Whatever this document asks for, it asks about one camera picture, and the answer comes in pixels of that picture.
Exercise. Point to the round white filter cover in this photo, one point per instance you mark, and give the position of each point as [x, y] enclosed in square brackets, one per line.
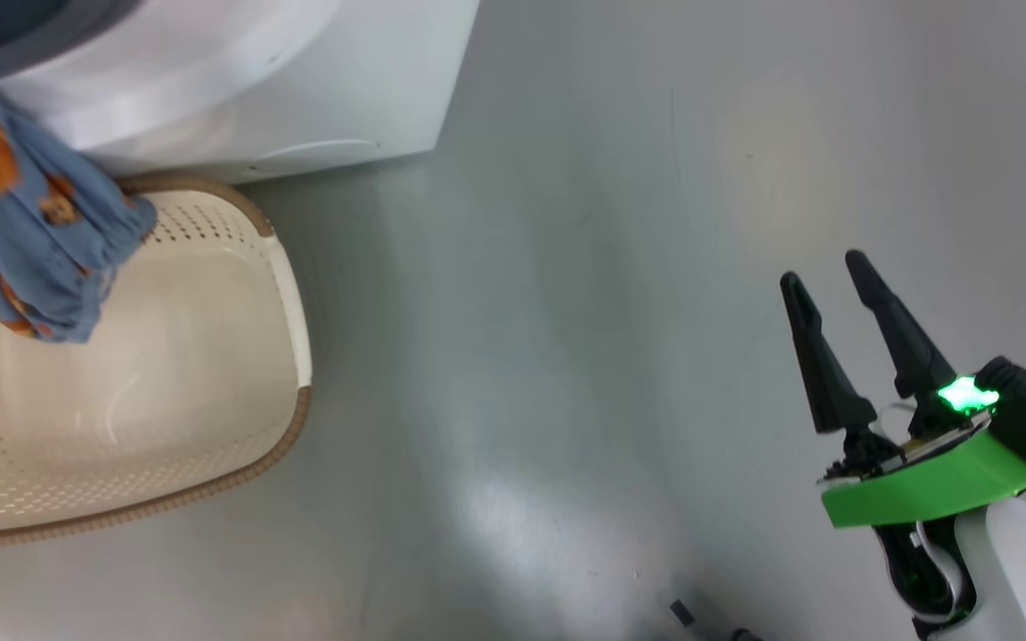
[317, 157]

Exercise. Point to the blue bear print garment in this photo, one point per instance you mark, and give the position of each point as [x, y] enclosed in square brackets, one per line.
[23, 231]

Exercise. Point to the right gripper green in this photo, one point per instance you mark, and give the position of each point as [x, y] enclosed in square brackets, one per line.
[932, 485]

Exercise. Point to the small black block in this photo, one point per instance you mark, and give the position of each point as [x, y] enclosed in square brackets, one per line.
[681, 612]

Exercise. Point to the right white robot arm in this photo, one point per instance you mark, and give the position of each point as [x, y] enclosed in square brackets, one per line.
[1021, 570]

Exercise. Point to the cream perforated laundry basket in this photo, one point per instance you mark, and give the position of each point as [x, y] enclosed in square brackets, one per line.
[166, 356]

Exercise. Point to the white front-load washing machine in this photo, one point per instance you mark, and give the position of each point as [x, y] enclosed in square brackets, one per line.
[255, 71]

